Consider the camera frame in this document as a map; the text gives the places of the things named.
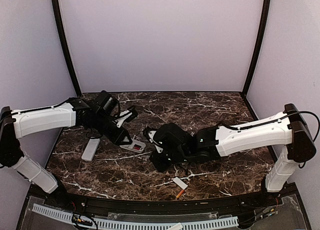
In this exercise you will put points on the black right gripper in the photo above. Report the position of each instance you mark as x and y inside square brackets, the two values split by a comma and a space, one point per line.
[160, 165]

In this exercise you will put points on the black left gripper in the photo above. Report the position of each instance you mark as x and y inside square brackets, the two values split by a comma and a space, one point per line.
[119, 137]

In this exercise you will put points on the white remote with buttons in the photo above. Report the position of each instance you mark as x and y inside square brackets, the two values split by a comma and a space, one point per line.
[131, 147]

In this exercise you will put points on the white battery cover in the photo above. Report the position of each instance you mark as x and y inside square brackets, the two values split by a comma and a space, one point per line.
[180, 183]
[177, 226]

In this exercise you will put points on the white remote back side up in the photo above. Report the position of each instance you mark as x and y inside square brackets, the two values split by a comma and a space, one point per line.
[90, 149]

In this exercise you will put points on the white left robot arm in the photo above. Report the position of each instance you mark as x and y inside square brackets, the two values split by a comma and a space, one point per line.
[25, 140]

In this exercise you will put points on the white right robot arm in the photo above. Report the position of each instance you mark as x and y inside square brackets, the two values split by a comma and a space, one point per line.
[287, 128]

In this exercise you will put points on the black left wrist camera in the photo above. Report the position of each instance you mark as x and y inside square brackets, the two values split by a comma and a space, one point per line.
[126, 116]

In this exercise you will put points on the white slotted cable duct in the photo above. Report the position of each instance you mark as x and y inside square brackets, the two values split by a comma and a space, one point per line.
[120, 221]

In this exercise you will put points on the black left frame post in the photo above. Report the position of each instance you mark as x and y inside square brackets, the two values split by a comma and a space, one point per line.
[65, 47]

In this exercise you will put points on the black frame post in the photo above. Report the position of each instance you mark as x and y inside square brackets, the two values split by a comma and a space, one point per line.
[65, 47]
[257, 46]

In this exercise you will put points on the black right frame post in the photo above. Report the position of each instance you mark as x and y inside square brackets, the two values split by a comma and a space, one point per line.
[257, 46]

